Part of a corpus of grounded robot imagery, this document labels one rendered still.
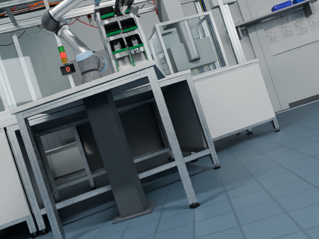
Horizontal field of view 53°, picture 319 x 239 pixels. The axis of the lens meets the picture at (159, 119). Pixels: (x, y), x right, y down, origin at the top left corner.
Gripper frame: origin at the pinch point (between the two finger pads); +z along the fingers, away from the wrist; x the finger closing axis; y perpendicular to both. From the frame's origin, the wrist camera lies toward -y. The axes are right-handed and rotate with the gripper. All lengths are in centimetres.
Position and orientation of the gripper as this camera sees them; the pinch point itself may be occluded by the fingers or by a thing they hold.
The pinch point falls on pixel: (133, 18)
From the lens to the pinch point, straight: 226.0
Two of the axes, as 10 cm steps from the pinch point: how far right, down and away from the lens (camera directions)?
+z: 5.8, 8.0, -1.6
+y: 5.9, -5.5, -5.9
